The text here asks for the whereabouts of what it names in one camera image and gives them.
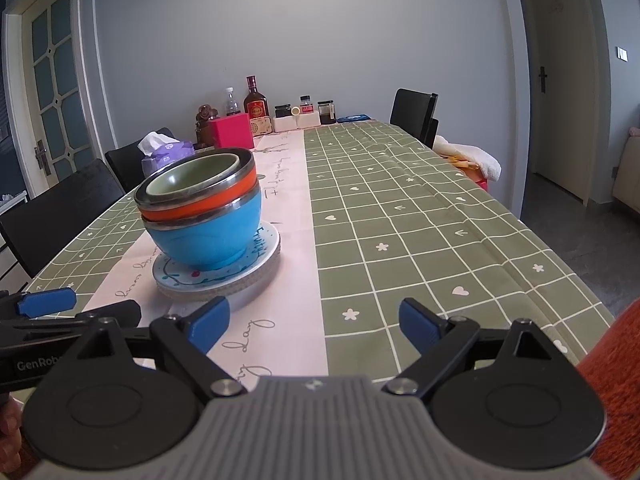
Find metal door handle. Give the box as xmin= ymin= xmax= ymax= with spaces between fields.
xmin=34 ymin=140 xmax=52 ymax=177

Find red orange box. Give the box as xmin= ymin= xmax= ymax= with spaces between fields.
xmin=447 ymin=155 xmax=490 ymax=192

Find brown liquor bottle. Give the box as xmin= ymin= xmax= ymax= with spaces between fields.
xmin=243 ymin=75 xmax=270 ymax=118

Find glass paned door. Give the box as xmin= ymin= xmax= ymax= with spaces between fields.
xmin=5 ymin=0 xmax=108 ymax=196

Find person's left hand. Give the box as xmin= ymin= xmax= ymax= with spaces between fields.
xmin=0 ymin=399 xmax=23 ymax=457

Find pink box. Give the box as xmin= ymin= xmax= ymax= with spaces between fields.
xmin=208 ymin=113 xmax=251 ymax=149

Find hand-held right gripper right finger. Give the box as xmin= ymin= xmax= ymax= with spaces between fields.
xmin=382 ymin=297 xmax=571 ymax=396

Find orange steel bowl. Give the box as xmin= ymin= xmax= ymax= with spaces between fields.
xmin=134 ymin=147 xmax=260 ymax=223

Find beige sofa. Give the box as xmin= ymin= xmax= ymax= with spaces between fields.
xmin=612 ymin=127 xmax=640 ymax=206

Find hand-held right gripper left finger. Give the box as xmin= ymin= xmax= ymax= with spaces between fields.
xmin=75 ymin=296 xmax=253 ymax=397

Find plain white door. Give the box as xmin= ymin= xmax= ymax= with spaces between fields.
xmin=520 ymin=0 xmax=601 ymax=206

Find black chair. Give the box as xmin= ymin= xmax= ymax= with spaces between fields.
xmin=389 ymin=88 xmax=440 ymax=150
xmin=105 ymin=127 xmax=178 ymax=192
xmin=0 ymin=158 xmax=126 ymax=278

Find blue steel bowl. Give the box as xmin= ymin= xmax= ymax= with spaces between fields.
xmin=141 ymin=180 xmax=263 ymax=269

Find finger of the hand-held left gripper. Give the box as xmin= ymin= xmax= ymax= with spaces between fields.
xmin=0 ymin=300 xmax=142 ymax=348
xmin=0 ymin=287 xmax=77 ymax=321

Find purple tissue box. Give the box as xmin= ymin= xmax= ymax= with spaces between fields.
xmin=137 ymin=131 xmax=196 ymax=177

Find painted white ceramic plate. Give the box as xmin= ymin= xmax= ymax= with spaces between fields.
xmin=152 ymin=220 xmax=282 ymax=293

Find pale pink table runner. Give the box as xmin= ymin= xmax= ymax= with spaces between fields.
xmin=82 ymin=130 xmax=329 ymax=386

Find green ceramic bowl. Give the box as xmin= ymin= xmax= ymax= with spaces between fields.
xmin=145 ymin=152 xmax=241 ymax=198

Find white holder box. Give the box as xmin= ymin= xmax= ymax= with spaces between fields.
xmin=273 ymin=114 xmax=321 ymax=132

